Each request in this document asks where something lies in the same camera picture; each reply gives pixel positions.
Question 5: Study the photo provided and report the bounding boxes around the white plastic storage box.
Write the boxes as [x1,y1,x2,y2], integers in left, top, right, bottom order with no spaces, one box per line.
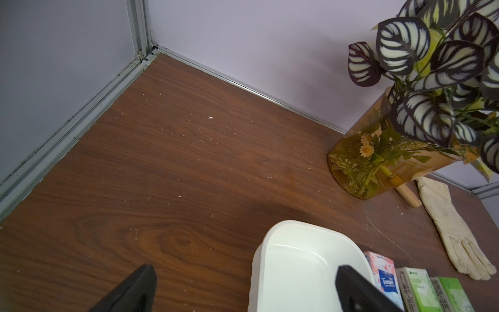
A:
[248,220,374,311]

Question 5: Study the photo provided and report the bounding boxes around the pink Tempo tissue pack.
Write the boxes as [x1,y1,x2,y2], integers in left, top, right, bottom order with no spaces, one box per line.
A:
[364,252,405,311]

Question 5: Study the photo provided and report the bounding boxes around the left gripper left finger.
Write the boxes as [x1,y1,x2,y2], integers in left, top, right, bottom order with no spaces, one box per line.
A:
[89,264,157,312]

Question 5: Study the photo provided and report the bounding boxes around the wooden handled tool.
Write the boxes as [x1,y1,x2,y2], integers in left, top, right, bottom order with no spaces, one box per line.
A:
[380,166,422,208]

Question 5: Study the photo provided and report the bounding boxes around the artificial plant in glass vase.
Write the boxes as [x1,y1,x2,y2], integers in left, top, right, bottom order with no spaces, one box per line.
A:
[327,1,498,199]

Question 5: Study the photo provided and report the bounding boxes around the cream work glove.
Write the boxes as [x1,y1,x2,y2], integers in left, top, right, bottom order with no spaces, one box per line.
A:
[416,177,497,280]

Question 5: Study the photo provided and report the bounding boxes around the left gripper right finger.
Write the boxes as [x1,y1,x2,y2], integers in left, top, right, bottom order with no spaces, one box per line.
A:
[335,265,402,312]

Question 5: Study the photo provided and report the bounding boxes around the green tissue pack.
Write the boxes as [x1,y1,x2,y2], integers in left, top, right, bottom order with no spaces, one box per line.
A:
[430,277,475,312]
[396,267,443,312]

